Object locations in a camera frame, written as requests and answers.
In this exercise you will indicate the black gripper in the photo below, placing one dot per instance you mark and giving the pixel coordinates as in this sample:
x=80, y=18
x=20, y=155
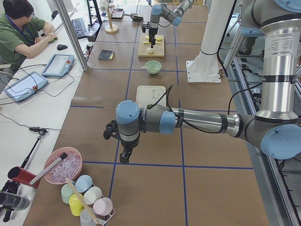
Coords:
x=153, y=32
x=128, y=146

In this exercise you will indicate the light green bowl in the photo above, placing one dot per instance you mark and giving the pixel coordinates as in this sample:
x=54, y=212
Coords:
x=153, y=66

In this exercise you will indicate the pink bowl with ice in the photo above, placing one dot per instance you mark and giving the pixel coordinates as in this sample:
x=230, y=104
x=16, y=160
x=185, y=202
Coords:
x=69, y=168

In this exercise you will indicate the bamboo cutting board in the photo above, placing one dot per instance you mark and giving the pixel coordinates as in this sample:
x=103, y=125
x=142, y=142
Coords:
x=146, y=50

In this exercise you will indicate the yellow sponge cloth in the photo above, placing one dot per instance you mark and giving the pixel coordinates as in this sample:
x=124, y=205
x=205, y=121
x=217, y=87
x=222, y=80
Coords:
x=111, y=56

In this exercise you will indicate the wooden mug tree stand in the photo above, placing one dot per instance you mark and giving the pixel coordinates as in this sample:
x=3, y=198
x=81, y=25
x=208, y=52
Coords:
x=105, y=7

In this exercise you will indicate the black framed tray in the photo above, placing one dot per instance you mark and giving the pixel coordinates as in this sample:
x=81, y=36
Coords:
x=117, y=13

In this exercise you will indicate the grey folded cloth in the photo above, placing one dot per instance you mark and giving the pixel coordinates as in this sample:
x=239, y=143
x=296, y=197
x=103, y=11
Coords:
x=104, y=55

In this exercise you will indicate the light blue cup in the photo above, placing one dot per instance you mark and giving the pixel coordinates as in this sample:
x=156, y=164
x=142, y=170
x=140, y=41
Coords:
x=83, y=183

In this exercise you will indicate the white bear tray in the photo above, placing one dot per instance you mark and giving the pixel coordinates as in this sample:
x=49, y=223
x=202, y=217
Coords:
x=147, y=95

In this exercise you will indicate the white cup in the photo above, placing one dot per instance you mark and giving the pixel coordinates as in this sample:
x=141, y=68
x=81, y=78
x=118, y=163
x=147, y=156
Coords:
x=92, y=194

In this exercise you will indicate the pink cup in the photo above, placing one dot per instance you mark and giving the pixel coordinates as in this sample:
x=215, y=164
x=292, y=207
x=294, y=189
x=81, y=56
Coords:
x=103, y=206

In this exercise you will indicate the steel scoop in ice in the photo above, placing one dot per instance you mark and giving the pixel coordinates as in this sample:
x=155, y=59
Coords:
x=47, y=169

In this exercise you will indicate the light green cup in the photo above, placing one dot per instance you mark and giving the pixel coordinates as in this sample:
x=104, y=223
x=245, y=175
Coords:
x=66, y=193

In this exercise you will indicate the yellow cup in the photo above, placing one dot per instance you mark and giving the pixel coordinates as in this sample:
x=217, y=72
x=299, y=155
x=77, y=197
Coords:
x=76, y=206

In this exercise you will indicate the grey cup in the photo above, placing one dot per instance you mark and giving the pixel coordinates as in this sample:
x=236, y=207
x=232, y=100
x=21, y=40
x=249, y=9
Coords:
x=86, y=219

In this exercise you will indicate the black keyboard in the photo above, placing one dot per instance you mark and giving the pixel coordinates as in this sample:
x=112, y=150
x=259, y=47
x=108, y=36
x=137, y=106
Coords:
x=80, y=27

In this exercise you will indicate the black tripod stick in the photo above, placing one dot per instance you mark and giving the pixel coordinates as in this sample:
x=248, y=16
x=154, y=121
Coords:
x=41, y=132

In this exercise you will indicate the black computer mouse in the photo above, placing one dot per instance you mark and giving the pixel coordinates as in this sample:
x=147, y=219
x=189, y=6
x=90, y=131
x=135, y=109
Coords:
x=61, y=47

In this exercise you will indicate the far teach pendant tablet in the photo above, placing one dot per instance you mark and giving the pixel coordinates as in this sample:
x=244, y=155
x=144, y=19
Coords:
x=58, y=66

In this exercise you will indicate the teach pendant tablet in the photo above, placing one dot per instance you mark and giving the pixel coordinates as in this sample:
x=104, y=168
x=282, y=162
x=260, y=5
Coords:
x=26, y=87
x=58, y=66

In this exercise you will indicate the near teach pendant tablet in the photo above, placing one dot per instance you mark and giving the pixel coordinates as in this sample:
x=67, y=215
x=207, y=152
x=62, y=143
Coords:
x=26, y=87

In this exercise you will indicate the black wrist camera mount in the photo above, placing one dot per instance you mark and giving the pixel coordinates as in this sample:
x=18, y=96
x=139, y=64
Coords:
x=111, y=130

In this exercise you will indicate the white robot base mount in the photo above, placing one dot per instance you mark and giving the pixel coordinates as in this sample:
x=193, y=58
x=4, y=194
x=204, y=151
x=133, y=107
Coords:
x=205, y=68

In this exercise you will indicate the white wire cup rack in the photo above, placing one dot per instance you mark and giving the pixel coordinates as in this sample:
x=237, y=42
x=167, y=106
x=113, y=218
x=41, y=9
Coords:
x=107, y=217

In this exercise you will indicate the aluminium frame post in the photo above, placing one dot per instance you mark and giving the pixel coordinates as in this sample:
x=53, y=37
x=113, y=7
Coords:
x=71, y=33

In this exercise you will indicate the black camera on tripod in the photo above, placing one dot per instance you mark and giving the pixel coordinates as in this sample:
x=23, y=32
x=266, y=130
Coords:
x=10, y=201

